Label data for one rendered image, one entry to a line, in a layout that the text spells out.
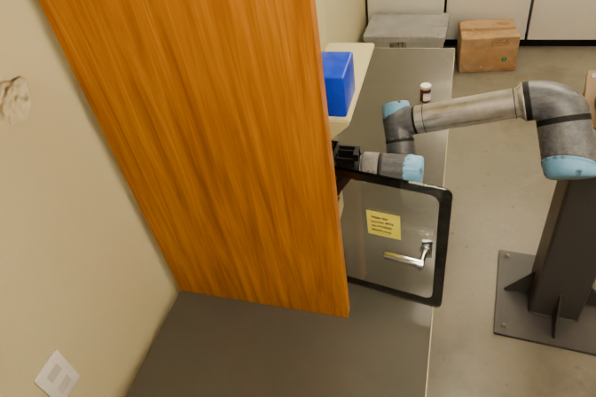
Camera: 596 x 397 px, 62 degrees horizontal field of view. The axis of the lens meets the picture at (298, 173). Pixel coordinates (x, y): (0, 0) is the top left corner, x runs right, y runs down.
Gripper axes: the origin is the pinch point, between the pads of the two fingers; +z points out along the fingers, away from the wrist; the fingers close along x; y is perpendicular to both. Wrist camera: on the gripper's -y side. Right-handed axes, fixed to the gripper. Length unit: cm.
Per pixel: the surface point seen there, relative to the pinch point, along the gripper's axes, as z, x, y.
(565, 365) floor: -95, -25, -122
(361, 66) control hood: -20.7, -3.0, 29.4
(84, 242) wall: 33, 41, 11
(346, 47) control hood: -15.6, -11.5, 29.4
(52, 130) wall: 33, 34, 36
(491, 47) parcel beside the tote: -67, -256, -101
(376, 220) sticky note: -26.9, 20.2, 4.5
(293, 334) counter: -6.6, 33.4, -27.6
